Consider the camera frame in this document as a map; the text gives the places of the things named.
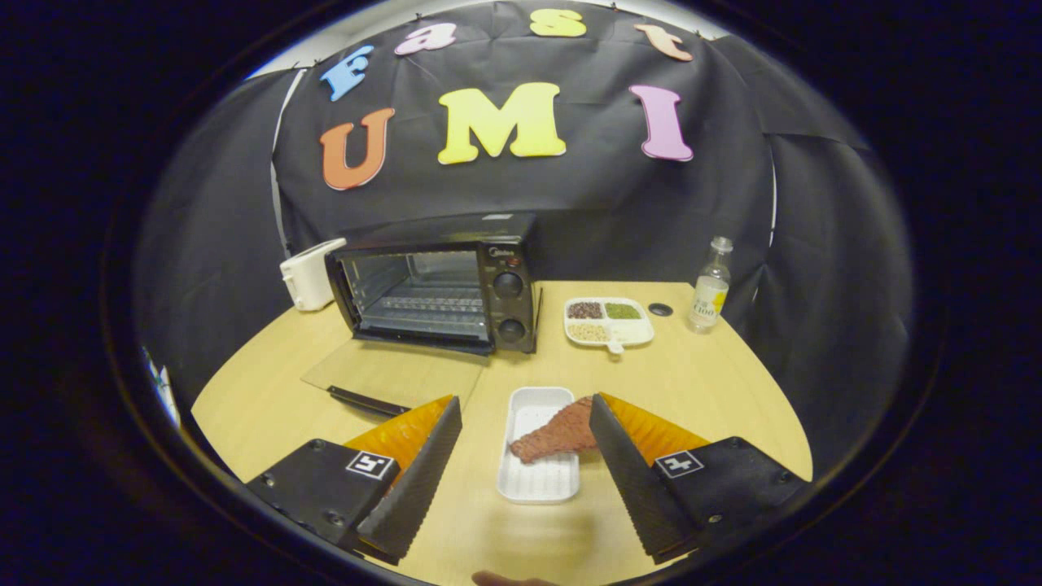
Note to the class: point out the black backdrop cloth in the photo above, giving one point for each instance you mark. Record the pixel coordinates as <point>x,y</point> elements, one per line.
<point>586,195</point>

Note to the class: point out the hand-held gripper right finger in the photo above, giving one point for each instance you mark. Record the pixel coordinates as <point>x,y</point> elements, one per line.
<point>635,488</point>

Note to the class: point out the black toaster oven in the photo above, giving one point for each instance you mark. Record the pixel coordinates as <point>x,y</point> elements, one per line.
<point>509,285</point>

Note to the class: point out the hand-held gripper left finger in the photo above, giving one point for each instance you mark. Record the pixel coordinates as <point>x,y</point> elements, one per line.
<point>415,488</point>

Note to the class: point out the small black bottle cap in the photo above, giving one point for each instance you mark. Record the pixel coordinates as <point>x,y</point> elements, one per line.
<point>660,309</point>

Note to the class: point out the clear bottle with yellow label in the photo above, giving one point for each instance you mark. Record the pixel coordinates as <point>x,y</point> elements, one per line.
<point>710,297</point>

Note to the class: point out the white divided plate with beans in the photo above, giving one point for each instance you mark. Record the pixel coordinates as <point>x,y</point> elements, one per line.
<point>635,330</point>

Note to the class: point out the white plastic tray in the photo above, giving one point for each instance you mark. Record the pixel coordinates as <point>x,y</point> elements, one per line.
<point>537,484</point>

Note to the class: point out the brown meat slice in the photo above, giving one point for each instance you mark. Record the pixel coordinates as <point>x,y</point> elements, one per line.
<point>558,435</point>

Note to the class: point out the white bread toaster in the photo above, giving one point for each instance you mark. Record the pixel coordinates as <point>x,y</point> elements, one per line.
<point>309,277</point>

